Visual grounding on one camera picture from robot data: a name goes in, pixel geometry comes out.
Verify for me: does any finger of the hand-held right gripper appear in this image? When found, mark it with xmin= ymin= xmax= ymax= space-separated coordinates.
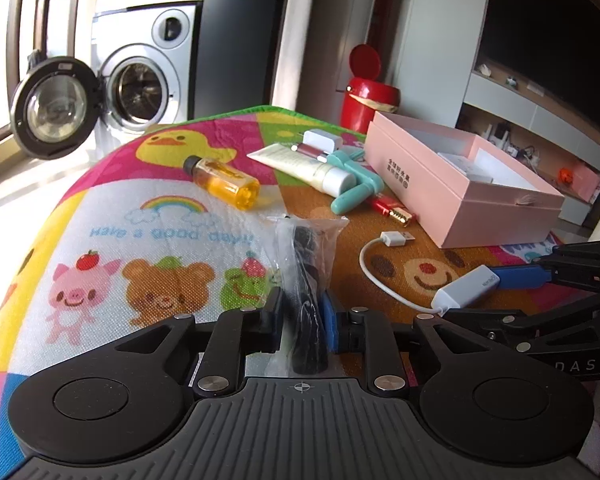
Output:
xmin=492 ymin=241 xmax=600 ymax=292
xmin=441 ymin=286 xmax=600 ymax=352

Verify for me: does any cream cosmetic tube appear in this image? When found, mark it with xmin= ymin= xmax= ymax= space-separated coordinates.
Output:
xmin=246 ymin=143 xmax=353 ymax=197

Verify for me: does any pink cardboard box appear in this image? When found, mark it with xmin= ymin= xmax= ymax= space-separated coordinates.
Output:
xmin=364 ymin=111 xmax=566 ymax=250

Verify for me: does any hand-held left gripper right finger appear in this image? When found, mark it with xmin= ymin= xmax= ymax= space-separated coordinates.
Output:
xmin=319 ymin=292 xmax=486 ymax=401

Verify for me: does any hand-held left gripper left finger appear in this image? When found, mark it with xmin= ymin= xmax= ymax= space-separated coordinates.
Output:
xmin=114 ymin=290 xmax=286 ymax=402

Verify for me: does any colourful cartoon printed mat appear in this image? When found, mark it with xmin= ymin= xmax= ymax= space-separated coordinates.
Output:
xmin=0 ymin=105 xmax=600 ymax=480

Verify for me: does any black item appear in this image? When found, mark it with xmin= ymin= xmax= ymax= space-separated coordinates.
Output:
xmin=262 ymin=215 xmax=351 ymax=377

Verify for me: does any orange liquid bottle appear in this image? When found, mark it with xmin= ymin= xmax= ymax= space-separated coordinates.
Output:
xmin=182 ymin=156 xmax=261 ymax=212

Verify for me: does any round washing machine door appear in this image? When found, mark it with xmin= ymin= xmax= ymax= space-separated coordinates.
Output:
xmin=11 ymin=57 xmax=103 ymax=161

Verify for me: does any red hanging decoration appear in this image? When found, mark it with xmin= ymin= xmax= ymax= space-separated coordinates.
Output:
xmin=375 ymin=0 xmax=399 ymax=81

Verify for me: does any teal massage roller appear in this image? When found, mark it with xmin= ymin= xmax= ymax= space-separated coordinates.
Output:
xmin=325 ymin=149 xmax=385 ymax=215

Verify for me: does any red lidded trash can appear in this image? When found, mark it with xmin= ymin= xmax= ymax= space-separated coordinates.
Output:
xmin=340 ymin=44 xmax=402 ymax=136

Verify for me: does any white adapter with cable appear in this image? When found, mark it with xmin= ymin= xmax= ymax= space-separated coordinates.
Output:
xmin=358 ymin=230 xmax=503 ymax=317

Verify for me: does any black television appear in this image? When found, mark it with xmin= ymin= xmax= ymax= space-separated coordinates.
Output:
xmin=480 ymin=0 xmax=600 ymax=136

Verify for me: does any grey television cabinet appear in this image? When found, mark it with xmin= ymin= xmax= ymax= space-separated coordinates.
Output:
xmin=455 ymin=67 xmax=600 ymax=221

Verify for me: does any pink paper bag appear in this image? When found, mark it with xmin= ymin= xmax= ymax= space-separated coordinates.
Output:
xmin=574 ymin=159 xmax=600 ymax=202

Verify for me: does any silver washing machine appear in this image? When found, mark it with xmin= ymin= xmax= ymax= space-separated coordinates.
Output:
xmin=91 ymin=2 xmax=203 ymax=146

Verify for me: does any white charger plug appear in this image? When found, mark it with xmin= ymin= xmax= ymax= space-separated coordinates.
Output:
xmin=302 ymin=130 xmax=344 ymax=153

